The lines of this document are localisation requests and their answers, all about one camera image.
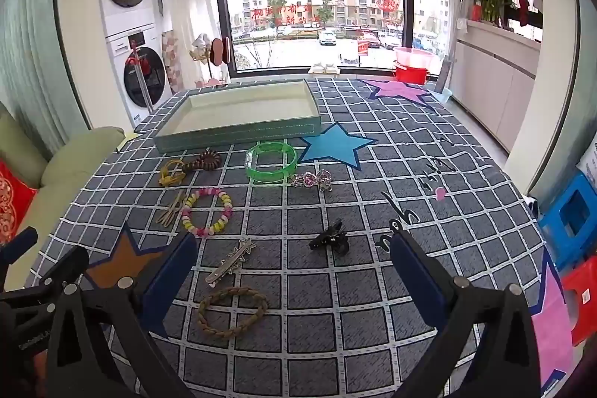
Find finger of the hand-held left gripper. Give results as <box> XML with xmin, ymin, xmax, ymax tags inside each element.
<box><xmin>0</xmin><ymin>245</ymin><xmax>90</xmax><ymax>310</ymax></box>
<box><xmin>0</xmin><ymin>227</ymin><xmax>39</xmax><ymax>270</ymax></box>

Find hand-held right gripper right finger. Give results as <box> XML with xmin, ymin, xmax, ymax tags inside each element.
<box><xmin>387</xmin><ymin>232</ymin><xmax>556</xmax><ymax>398</ymax></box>

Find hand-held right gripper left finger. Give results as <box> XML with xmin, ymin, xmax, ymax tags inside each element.
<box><xmin>44</xmin><ymin>232</ymin><xmax>206</xmax><ymax>398</ymax></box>

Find braided tan bracelet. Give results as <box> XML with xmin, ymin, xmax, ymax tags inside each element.
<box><xmin>197</xmin><ymin>286</ymin><xmax>270</xmax><ymax>340</ymax></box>

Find black claw hair clip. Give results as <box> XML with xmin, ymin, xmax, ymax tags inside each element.
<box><xmin>308</xmin><ymin>218</ymin><xmax>350</xmax><ymax>254</ymax></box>

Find yellow cord bracelet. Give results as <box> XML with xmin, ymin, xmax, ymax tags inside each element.
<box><xmin>159</xmin><ymin>159</ymin><xmax>187</xmax><ymax>187</ymax></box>

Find brown wooden bead bracelet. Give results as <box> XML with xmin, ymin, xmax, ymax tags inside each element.
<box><xmin>184</xmin><ymin>150</ymin><xmax>224</xmax><ymax>173</ymax></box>

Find beige shallow tray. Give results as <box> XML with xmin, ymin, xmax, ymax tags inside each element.
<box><xmin>154</xmin><ymin>78</ymin><xmax>322</xmax><ymax>154</ymax></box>

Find red patterned cushion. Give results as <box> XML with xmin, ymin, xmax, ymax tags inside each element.
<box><xmin>0</xmin><ymin>159</ymin><xmax>38</xmax><ymax>245</ymax></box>

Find silver star hair clip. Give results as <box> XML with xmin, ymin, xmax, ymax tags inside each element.
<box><xmin>205</xmin><ymin>238</ymin><xmax>257</xmax><ymax>287</ymax></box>

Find gold hair pins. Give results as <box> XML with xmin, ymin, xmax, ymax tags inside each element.
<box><xmin>156</xmin><ymin>190</ymin><xmax>188</xmax><ymax>227</ymax></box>

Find pale green sofa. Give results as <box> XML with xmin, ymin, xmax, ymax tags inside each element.
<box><xmin>0</xmin><ymin>102</ymin><xmax>126</xmax><ymax>291</ymax></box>

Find grey checked star tablecloth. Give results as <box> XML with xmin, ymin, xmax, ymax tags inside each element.
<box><xmin>23</xmin><ymin>76</ymin><xmax>574</xmax><ymax>398</ymax></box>

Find green plastic bangle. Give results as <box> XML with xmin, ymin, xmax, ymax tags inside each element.
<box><xmin>245</xmin><ymin>141</ymin><xmax>298</xmax><ymax>185</ymax></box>

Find pink rhinestone hair clip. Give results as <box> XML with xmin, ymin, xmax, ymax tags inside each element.
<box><xmin>290</xmin><ymin>170</ymin><xmax>334</xmax><ymax>194</ymax></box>

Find blue plastic stool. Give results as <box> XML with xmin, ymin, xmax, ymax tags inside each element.
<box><xmin>536</xmin><ymin>172</ymin><xmax>597</xmax><ymax>273</ymax></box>

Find red plastic stool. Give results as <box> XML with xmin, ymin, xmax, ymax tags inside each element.
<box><xmin>560</xmin><ymin>256</ymin><xmax>597</xmax><ymax>347</ymax></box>

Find light blue plastic basin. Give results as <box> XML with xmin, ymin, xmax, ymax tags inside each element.
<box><xmin>424</xmin><ymin>82</ymin><xmax>453</xmax><ymax>103</ymax></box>

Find red mop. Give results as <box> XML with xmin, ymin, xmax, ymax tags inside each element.
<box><xmin>126</xmin><ymin>39</ymin><xmax>154</xmax><ymax>115</ymax></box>

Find red plastic bucket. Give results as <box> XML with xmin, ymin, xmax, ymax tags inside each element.
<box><xmin>393</xmin><ymin>61</ymin><xmax>432</xmax><ymax>85</ymax></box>

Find white washing machine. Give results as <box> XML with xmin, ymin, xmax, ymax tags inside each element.
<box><xmin>105</xmin><ymin>25</ymin><xmax>169</xmax><ymax>128</ymax></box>

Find grey patterned board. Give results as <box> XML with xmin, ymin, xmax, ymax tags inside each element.
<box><xmin>438</xmin><ymin>60</ymin><xmax>454</xmax><ymax>93</ymax></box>

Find white plastic bag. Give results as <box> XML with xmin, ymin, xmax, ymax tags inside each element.
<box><xmin>576</xmin><ymin>141</ymin><xmax>597</xmax><ymax>189</ymax></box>

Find beige low cabinet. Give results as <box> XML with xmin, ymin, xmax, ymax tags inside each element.
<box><xmin>448</xmin><ymin>19</ymin><xmax>542</xmax><ymax>151</ymax></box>

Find pink checkered folded mat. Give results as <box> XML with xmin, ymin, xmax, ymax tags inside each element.
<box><xmin>161</xmin><ymin>29</ymin><xmax>186</xmax><ymax>95</ymax></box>

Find pink plastic basin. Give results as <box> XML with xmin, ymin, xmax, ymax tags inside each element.
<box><xmin>396</xmin><ymin>46</ymin><xmax>432</xmax><ymax>70</ymax></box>

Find metal slipper rack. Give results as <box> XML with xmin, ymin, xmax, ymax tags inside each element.
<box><xmin>189</xmin><ymin>33</ymin><xmax>231</xmax><ymax>90</ymax></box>

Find pastel bead bracelet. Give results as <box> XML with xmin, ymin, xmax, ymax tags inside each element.
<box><xmin>183</xmin><ymin>187</ymin><xmax>234</xmax><ymax>238</ymax></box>

